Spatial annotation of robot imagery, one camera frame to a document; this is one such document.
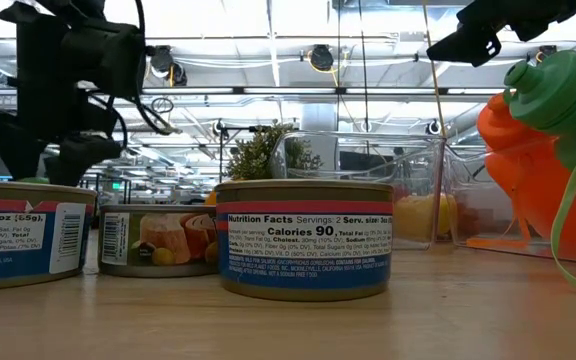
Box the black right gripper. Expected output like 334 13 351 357
426 0 576 68

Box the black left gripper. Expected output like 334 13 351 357
0 0 147 187

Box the green plastic bottle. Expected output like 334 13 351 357
502 48 576 297

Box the blue-label gold tin can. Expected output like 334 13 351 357
0 179 98 293
214 179 395 303

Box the orange plastic bottle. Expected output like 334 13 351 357
476 92 576 246

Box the yellow toy fruit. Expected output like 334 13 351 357
392 193 459 244

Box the black ceiling device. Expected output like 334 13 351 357
145 45 189 88

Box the clear plastic bin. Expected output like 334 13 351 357
440 144 524 246
269 130 447 253
447 134 576 267

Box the overhead light bar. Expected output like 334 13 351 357
140 85 507 97

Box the green potted plant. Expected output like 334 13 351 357
225 121 324 182

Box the yellow cable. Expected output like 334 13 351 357
420 0 450 139

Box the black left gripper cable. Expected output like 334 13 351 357
90 0 182 137

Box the black overhead camera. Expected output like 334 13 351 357
309 44 335 73

